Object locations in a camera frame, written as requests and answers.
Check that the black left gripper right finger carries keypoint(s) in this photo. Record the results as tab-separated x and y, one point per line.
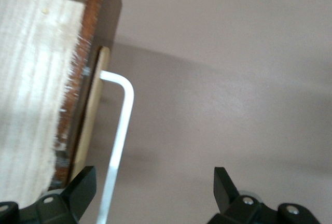
233	208

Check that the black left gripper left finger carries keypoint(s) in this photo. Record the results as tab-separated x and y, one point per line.
67	206

